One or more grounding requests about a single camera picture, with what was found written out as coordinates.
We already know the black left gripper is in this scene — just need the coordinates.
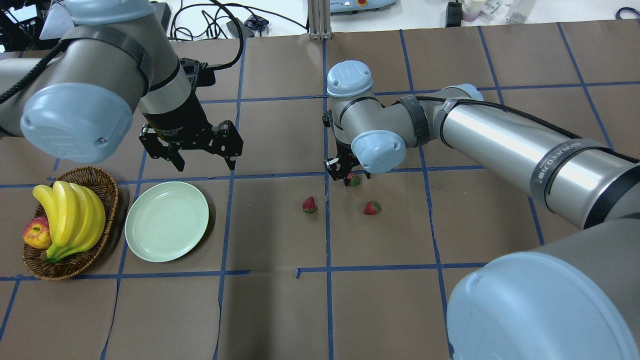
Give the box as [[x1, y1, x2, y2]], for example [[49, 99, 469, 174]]
[[138, 100, 244, 173]]

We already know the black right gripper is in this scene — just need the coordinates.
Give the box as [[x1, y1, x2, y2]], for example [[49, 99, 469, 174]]
[[324, 140, 361, 187]]

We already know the red strawberry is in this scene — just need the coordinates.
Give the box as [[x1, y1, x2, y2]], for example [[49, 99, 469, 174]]
[[347, 172, 362, 187], [301, 196, 318, 214], [362, 200, 382, 215]]

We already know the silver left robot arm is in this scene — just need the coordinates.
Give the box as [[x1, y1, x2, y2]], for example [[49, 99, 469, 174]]
[[0, 0, 243, 172]]

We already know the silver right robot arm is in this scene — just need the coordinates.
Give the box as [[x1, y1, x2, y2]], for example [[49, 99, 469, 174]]
[[323, 60, 640, 360]]

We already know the light green plate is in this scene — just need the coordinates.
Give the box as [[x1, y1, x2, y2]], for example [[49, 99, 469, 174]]
[[124, 181, 210, 263]]

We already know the red strawberry at corner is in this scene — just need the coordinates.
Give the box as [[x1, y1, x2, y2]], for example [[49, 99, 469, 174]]
[[301, 196, 318, 214]]

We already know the yellow banana bunch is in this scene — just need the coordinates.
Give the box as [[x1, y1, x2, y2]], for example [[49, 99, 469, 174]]
[[32, 180, 106, 264]]

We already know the red yellow apple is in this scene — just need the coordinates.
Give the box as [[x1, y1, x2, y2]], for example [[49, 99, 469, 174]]
[[22, 216, 52, 250]]

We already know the wicker fruit basket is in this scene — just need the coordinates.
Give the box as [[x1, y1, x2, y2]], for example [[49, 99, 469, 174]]
[[22, 166, 120, 281]]

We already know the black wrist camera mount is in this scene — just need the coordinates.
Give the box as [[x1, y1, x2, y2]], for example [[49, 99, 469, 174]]
[[178, 57, 217, 92]]

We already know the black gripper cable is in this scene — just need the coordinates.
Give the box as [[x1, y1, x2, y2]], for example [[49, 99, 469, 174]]
[[207, 0, 246, 71]]

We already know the aluminium frame post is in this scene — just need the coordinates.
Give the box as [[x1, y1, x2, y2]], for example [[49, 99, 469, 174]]
[[307, 0, 333, 41]]

